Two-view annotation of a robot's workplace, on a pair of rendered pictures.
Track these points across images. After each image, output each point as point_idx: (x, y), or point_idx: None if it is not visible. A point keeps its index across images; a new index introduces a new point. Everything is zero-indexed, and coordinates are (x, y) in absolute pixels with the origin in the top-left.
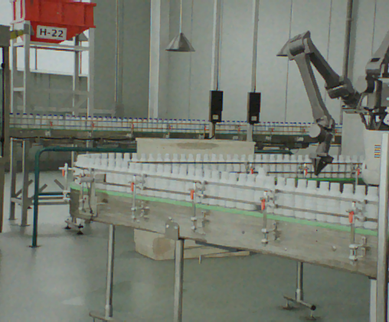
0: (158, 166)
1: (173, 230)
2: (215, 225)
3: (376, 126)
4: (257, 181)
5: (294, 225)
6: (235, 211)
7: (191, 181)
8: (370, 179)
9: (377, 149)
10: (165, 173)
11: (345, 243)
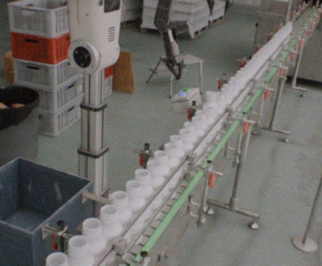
0: (125, 200)
1: (164, 262)
2: (197, 195)
3: (211, 13)
4: (216, 110)
5: (234, 130)
6: (211, 159)
7: (177, 170)
8: (101, 66)
9: (110, 32)
10: (142, 199)
11: (246, 118)
